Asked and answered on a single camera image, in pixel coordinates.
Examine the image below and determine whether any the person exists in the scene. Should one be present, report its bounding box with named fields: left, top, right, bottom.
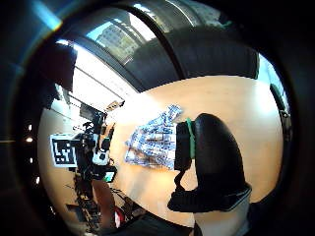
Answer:
left=97, top=210, right=195, bottom=236

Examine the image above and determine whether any white marker cube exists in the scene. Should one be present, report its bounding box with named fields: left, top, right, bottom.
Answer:
left=49, top=133, right=80, bottom=169

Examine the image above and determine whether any blue white checked cloth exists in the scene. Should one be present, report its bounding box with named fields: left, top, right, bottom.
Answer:
left=123, top=103, right=183, bottom=171

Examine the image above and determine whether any black chair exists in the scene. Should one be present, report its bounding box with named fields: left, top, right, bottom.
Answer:
left=269, top=83, right=293, bottom=143
left=124, top=25, right=261, bottom=93

